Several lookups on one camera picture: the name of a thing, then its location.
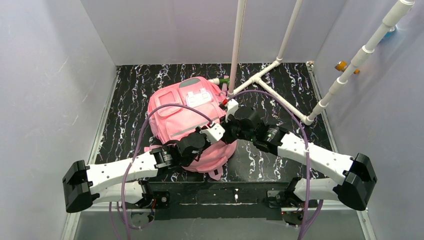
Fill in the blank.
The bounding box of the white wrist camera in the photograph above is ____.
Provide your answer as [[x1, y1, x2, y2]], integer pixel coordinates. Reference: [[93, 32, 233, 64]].
[[219, 98, 239, 122], [199, 123, 226, 144]]

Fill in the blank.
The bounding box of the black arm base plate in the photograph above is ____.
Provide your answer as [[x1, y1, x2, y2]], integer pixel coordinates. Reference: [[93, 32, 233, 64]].
[[149, 181, 305, 224]]

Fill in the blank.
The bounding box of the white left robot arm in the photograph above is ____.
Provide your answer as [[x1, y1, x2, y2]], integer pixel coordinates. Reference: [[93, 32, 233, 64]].
[[62, 126, 211, 213]]

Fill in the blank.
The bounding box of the green white pipe fitting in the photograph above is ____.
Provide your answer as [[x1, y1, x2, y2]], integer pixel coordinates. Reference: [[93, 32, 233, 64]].
[[208, 77, 230, 85]]

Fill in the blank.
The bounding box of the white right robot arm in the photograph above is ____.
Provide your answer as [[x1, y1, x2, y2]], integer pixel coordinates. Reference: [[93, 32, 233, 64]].
[[220, 105, 378, 211]]

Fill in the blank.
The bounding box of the pink student backpack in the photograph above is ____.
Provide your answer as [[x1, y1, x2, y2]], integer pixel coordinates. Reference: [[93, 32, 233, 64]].
[[147, 76, 237, 180]]

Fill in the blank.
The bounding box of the orange yellow wall knob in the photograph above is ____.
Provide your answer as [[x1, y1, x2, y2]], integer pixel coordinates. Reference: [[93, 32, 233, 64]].
[[334, 61, 348, 72]]

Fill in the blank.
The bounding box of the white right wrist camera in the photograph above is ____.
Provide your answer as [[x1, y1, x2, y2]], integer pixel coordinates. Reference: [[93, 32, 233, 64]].
[[219, 98, 239, 122]]

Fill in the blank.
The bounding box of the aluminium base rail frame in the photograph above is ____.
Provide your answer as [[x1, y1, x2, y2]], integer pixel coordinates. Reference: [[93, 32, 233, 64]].
[[61, 61, 377, 240]]

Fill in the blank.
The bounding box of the white PVC pipe frame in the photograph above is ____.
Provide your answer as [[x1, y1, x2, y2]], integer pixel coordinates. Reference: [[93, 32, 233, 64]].
[[227, 0, 417, 126]]

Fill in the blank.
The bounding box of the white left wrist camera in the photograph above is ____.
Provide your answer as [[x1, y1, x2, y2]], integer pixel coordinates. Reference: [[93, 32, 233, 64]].
[[199, 123, 226, 144]]

